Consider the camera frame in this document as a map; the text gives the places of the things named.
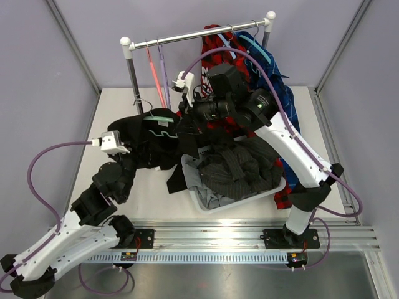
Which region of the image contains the clothes rack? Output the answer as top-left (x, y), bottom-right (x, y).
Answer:
top-left (120, 11), bottom-right (276, 101)

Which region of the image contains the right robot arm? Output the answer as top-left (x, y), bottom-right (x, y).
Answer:
top-left (174, 64), bottom-right (344, 248)

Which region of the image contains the grey shirt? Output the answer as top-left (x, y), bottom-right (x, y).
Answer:
top-left (181, 154), bottom-right (236, 211)

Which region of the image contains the light blue hanger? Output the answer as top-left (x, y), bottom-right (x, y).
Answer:
top-left (217, 24), bottom-right (236, 60)

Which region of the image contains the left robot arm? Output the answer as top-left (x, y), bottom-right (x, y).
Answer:
top-left (1, 147), bottom-right (137, 298)

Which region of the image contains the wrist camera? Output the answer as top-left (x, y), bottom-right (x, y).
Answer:
top-left (172, 71), bottom-right (195, 107)
top-left (90, 131), bottom-right (130, 156)

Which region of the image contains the aluminium rail base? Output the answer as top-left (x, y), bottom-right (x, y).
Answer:
top-left (59, 217), bottom-right (382, 265)

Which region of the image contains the white plastic basket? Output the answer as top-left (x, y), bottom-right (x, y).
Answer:
top-left (181, 146), bottom-right (286, 214)

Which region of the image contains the mint green hanger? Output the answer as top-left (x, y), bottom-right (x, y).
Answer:
top-left (133, 98), bottom-right (178, 139)

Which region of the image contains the black pinstripe shirt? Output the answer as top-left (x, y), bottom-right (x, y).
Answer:
top-left (198, 136), bottom-right (283, 200)

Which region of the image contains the black plain shirt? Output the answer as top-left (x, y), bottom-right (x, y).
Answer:
top-left (107, 108), bottom-right (200, 194)

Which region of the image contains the blue plaid shirt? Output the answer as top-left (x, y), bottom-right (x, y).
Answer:
top-left (236, 31), bottom-right (302, 192)

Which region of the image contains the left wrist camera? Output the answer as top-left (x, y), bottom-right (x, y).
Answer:
top-left (90, 131), bottom-right (130, 156)

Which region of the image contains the lilac hanger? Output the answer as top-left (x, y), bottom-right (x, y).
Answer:
top-left (157, 41), bottom-right (171, 110)

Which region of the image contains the teal hanger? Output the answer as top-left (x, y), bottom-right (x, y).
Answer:
top-left (236, 27), bottom-right (271, 64)

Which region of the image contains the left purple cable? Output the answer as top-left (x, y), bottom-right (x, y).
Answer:
top-left (0, 141), bottom-right (135, 293)

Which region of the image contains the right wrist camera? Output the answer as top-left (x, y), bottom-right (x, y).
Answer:
top-left (172, 71), bottom-right (195, 107)

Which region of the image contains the red black plaid shirt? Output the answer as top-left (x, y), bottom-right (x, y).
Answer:
top-left (201, 32), bottom-right (298, 209)

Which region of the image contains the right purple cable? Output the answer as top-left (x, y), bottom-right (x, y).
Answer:
top-left (183, 47), bottom-right (364, 272)

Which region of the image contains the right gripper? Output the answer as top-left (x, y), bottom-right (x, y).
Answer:
top-left (175, 90), bottom-right (233, 136)

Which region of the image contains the pink hanger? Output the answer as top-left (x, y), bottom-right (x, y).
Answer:
top-left (146, 44), bottom-right (167, 108)

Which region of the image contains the purple cable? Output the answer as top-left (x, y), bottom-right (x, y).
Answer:
top-left (183, 47), bottom-right (364, 272)
top-left (0, 141), bottom-right (135, 293)

